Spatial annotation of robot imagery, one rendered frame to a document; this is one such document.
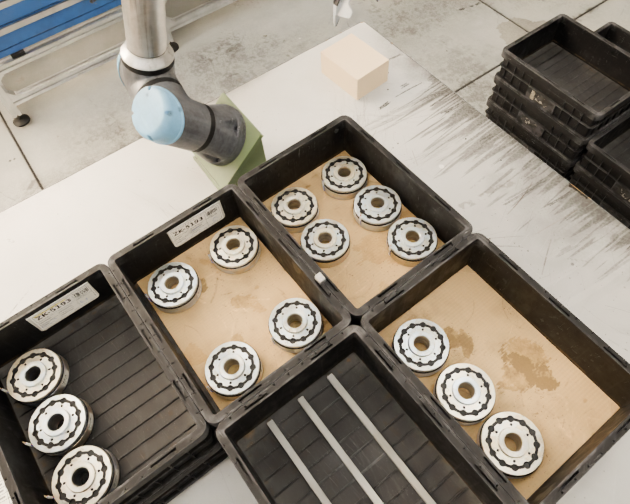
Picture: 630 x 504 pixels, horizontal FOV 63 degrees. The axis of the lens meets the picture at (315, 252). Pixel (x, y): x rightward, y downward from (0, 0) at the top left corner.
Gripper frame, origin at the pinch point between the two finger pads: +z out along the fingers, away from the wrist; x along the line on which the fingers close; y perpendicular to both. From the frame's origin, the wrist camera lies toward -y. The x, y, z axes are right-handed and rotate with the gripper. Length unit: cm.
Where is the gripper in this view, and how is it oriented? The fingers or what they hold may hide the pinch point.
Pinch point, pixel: (354, 13)
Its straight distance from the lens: 150.0
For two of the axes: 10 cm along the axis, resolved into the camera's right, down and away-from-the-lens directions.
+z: 0.6, 5.0, 8.6
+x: 7.7, -5.7, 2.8
